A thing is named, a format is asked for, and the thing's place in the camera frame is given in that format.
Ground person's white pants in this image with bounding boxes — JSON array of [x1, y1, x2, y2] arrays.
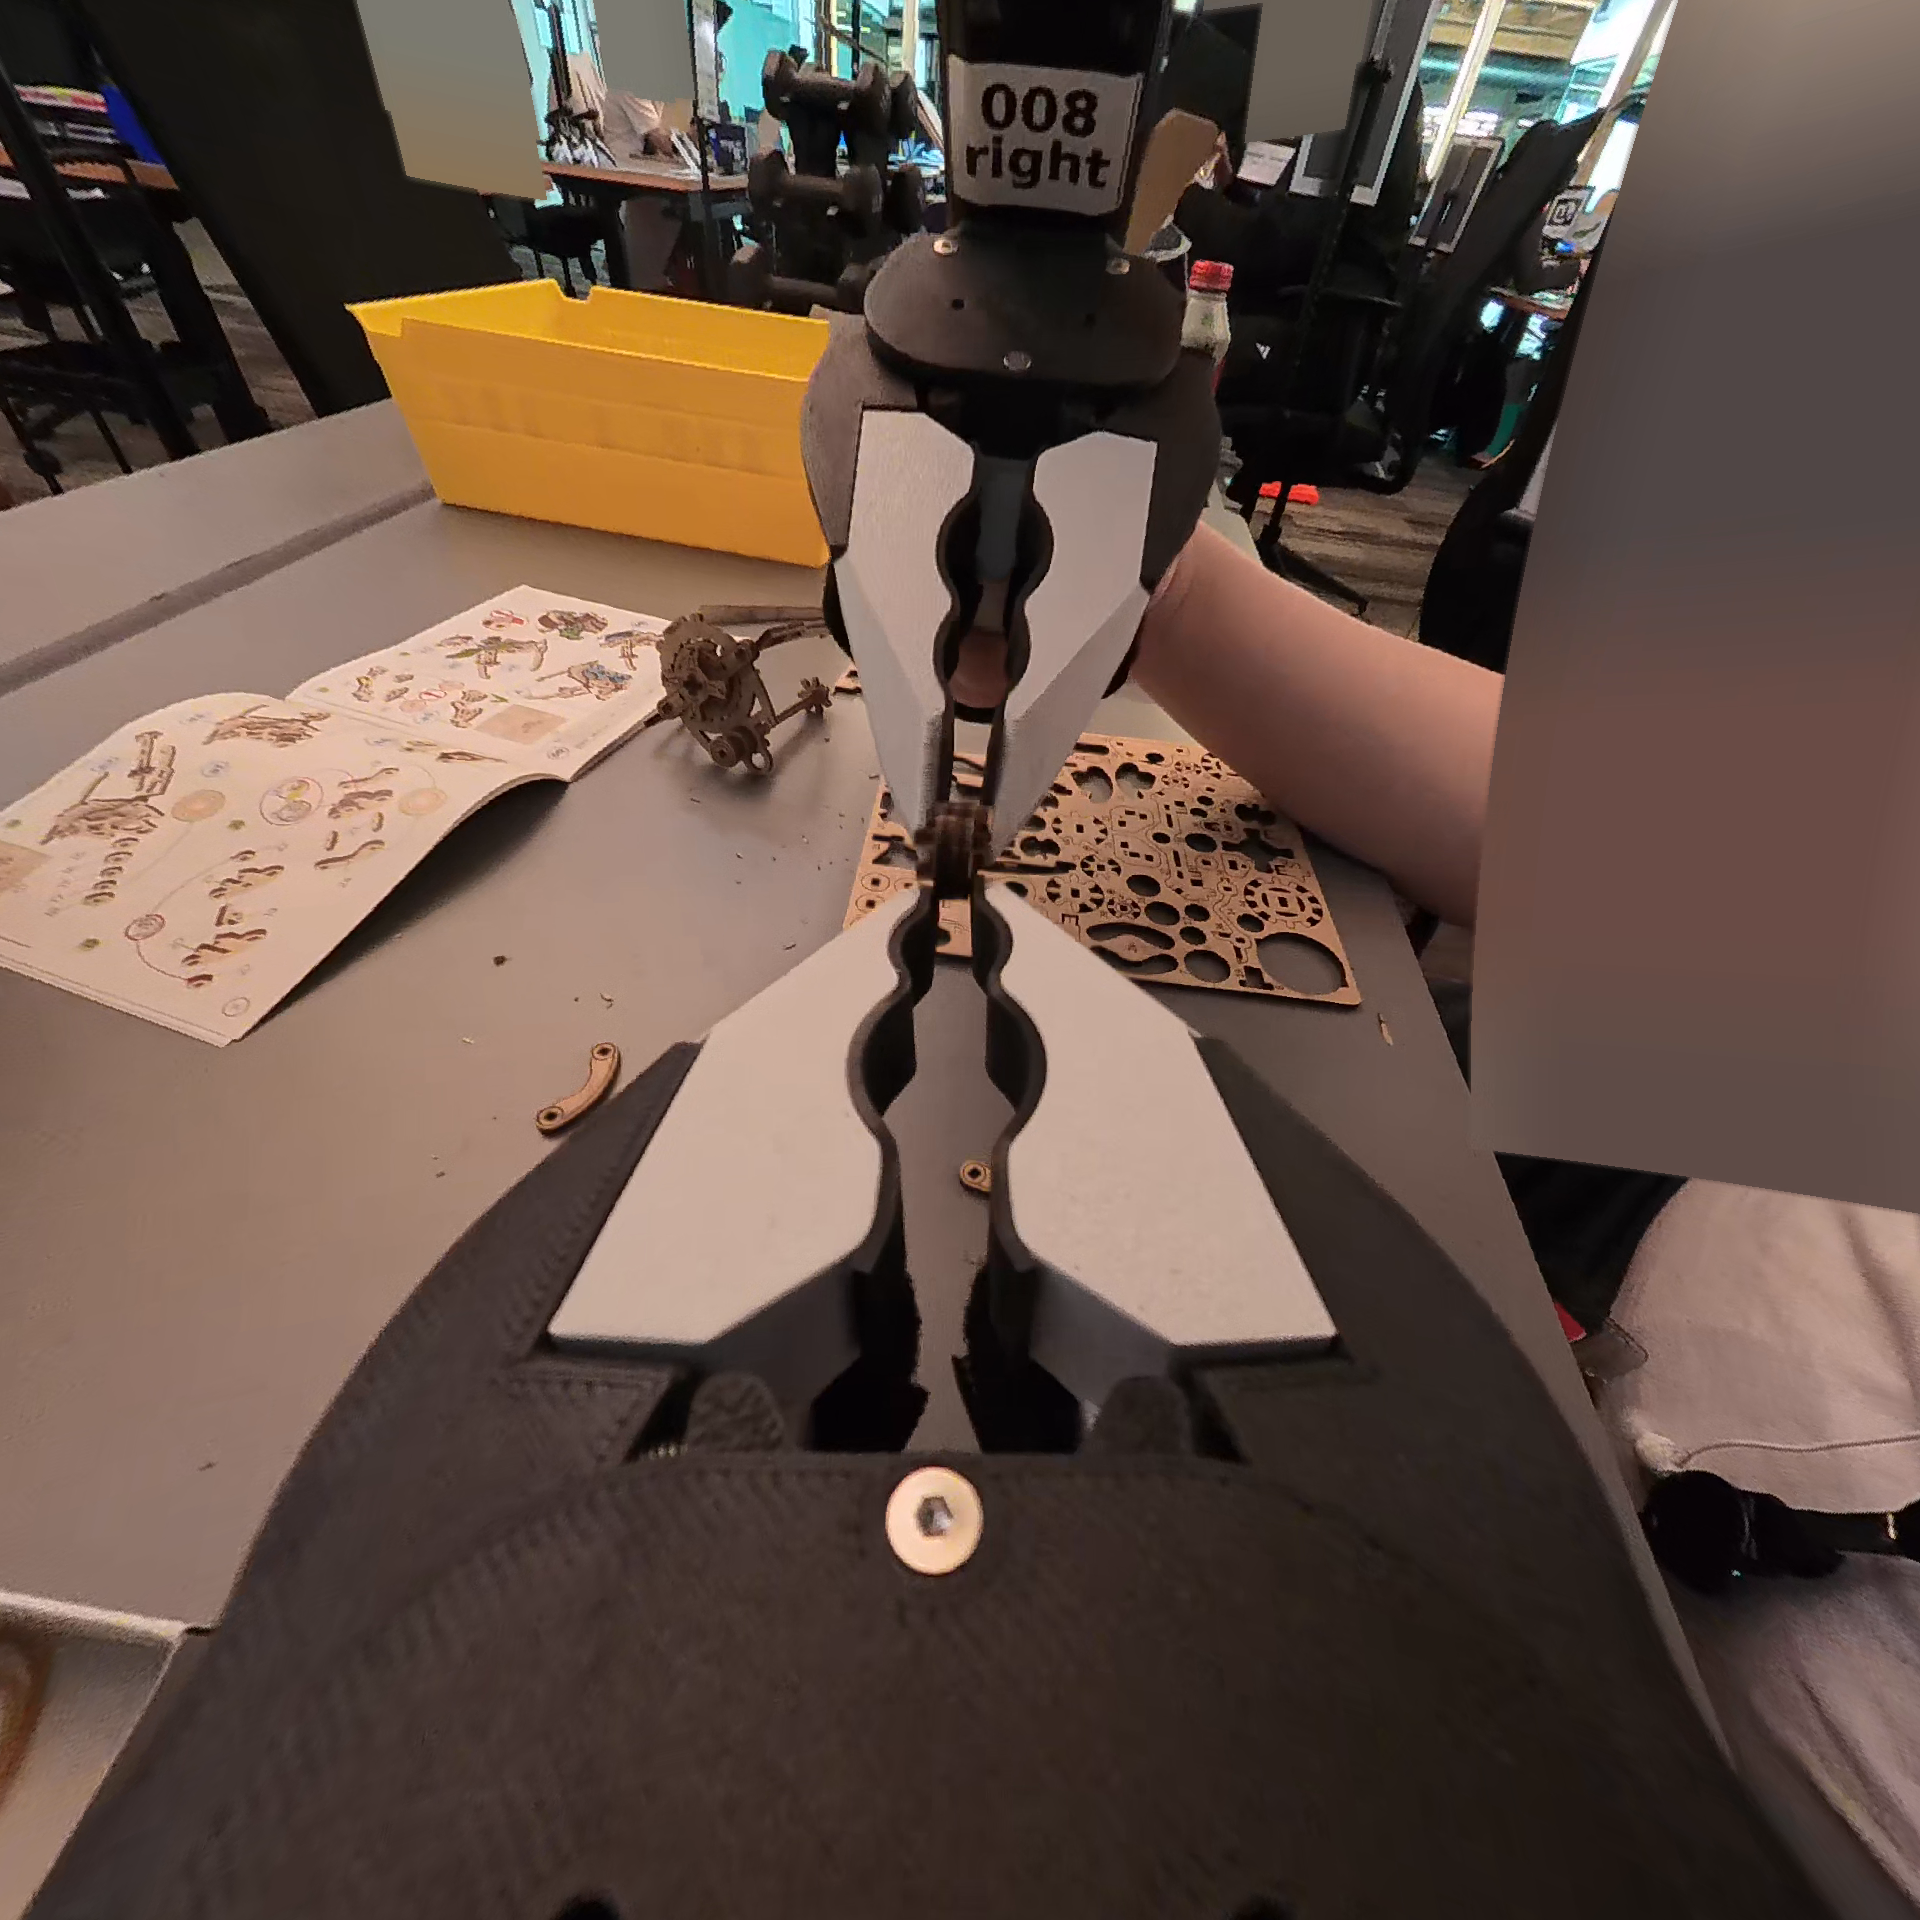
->
[[1599, 1177, 1920, 1920]]

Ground punched wooden part sheet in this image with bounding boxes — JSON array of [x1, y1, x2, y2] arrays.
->
[[845, 732, 1366, 1010]]

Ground curved wooden link piece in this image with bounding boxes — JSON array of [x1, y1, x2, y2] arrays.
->
[[536, 1040, 624, 1136]]

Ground yellow plastic bin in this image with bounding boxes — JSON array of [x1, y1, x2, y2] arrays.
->
[[346, 276, 837, 569]]

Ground person's black shirt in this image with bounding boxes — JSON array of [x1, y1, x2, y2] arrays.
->
[[1499, 1154, 1689, 1354]]

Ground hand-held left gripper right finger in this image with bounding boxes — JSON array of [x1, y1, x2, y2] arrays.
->
[[973, 884, 1339, 1403]]

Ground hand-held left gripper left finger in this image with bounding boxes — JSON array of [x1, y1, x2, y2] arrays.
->
[[546, 884, 939, 1373]]

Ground background desk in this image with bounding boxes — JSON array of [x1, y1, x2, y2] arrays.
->
[[541, 157, 752, 296]]

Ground brown rubber band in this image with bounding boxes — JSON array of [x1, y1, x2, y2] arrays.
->
[[0, 1632, 49, 1809]]

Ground small dark wooden model part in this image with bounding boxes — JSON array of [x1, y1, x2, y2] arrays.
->
[[913, 803, 1001, 962]]

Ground black office chair red accents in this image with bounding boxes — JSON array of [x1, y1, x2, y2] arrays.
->
[[1224, 224, 1502, 618]]

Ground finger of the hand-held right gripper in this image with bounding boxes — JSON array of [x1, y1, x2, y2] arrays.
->
[[837, 404, 981, 831], [973, 423, 1163, 831]]

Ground open instruction booklet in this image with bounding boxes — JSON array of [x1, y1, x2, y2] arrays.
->
[[0, 586, 672, 1048]]

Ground black dumbbell rack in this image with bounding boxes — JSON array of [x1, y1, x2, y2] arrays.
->
[[733, 47, 935, 319]]

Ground tan flat panel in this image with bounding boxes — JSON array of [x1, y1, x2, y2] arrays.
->
[[1126, 113, 1225, 256]]

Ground dark wooden gear model assembly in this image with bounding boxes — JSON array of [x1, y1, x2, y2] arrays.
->
[[656, 609, 837, 778]]

